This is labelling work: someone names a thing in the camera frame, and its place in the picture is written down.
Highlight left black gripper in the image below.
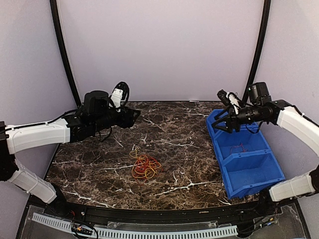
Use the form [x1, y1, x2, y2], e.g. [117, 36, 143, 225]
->
[92, 105, 141, 133]

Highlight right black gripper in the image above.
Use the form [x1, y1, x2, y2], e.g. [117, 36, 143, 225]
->
[212, 104, 263, 133]

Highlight yellow cable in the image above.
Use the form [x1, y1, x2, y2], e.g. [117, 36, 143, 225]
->
[129, 146, 162, 180]

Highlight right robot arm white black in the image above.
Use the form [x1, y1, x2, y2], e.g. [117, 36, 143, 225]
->
[212, 82, 319, 216]

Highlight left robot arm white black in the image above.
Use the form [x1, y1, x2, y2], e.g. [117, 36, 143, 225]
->
[0, 88, 141, 217]

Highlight blue plastic divided bin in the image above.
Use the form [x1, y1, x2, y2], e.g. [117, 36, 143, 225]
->
[206, 109, 285, 199]

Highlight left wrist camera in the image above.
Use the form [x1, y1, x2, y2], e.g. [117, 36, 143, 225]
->
[110, 82, 130, 112]

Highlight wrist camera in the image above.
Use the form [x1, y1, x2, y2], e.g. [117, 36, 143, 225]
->
[110, 82, 130, 112]
[217, 90, 245, 115]

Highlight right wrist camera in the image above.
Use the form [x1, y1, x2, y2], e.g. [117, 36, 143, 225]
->
[217, 90, 245, 115]

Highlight right black frame post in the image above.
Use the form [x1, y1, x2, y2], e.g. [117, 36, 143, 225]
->
[242, 0, 271, 103]

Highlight black frame post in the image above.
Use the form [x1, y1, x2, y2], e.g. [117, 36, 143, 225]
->
[49, 0, 81, 107]
[242, 0, 271, 103]

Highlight black front rail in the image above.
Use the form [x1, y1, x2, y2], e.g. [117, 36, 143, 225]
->
[20, 196, 304, 228]

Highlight white slotted cable duct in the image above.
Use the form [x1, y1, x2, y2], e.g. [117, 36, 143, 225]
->
[31, 213, 238, 239]

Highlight left black frame post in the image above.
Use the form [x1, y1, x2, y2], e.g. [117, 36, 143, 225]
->
[49, 0, 81, 107]

